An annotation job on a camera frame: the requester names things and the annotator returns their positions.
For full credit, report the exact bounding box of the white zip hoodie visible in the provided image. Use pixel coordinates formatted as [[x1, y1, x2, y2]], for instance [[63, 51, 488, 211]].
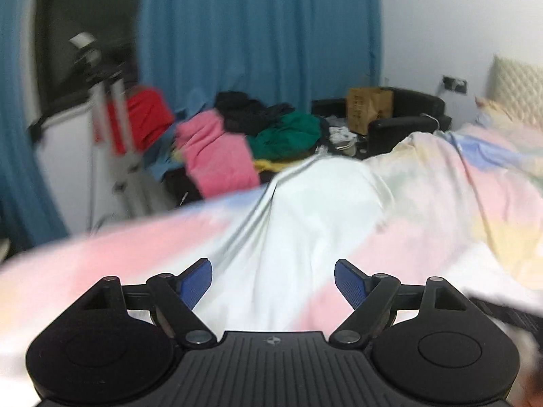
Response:
[[196, 155, 395, 333]]

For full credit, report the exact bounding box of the person's right hand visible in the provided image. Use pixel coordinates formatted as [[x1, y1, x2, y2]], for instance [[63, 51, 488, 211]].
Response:
[[513, 332, 542, 407]]

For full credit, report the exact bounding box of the white garment steamer stand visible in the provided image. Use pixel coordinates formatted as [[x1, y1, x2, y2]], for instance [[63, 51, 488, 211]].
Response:
[[69, 31, 154, 219]]

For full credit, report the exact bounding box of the pastel tie-dye bed sheet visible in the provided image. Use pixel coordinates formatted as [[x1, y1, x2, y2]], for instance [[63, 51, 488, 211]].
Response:
[[1, 125, 542, 406]]

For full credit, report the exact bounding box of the blue garment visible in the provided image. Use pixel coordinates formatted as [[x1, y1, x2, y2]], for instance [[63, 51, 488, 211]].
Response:
[[142, 124, 184, 182]]

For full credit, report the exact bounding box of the pink garment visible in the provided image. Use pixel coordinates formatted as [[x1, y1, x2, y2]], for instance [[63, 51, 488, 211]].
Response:
[[175, 109, 260, 199]]

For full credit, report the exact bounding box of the white patterned clothing item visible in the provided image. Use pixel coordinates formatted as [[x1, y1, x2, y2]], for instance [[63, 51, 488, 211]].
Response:
[[329, 126, 358, 157]]

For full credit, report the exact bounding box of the yellow garment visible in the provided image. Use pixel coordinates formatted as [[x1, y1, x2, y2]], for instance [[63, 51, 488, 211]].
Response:
[[253, 159, 299, 174]]

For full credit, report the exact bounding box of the left blue curtain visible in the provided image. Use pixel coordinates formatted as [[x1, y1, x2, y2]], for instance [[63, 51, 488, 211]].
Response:
[[1, 0, 68, 252]]

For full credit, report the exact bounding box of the blue curtain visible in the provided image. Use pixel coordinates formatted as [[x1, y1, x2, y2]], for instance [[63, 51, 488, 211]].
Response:
[[1, 0, 68, 252], [136, 0, 382, 115]]

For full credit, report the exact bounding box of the green garment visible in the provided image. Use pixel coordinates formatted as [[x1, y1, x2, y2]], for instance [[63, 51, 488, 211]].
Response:
[[247, 110, 322, 161]]

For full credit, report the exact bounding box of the red garment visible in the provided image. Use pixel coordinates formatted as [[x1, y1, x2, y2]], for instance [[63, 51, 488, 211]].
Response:
[[127, 86, 174, 152]]

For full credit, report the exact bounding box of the black leather armchair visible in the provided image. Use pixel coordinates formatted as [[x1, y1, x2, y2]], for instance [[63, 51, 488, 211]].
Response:
[[311, 86, 452, 158]]

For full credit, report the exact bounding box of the brown paper bag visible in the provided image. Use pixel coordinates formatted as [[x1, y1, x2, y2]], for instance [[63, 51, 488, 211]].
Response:
[[346, 87, 394, 135]]

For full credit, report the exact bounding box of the black garment pile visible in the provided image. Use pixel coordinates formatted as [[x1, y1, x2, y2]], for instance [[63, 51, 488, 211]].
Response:
[[214, 91, 295, 136]]

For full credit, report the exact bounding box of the beige quilted headboard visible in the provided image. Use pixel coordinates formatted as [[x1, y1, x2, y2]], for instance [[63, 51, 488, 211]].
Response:
[[490, 55, 542, 119]]

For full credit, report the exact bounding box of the right blue curtain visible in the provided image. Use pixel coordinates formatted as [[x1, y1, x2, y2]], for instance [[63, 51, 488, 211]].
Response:
[[136, 0, 382, 115]]

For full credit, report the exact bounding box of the dark window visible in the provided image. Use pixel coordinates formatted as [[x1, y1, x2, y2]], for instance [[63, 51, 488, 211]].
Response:
[[34, 0, 140, 115]]

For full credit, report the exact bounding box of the black wall socket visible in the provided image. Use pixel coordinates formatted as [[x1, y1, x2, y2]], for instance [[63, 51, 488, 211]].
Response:
[[442, 75, 468, 95]]

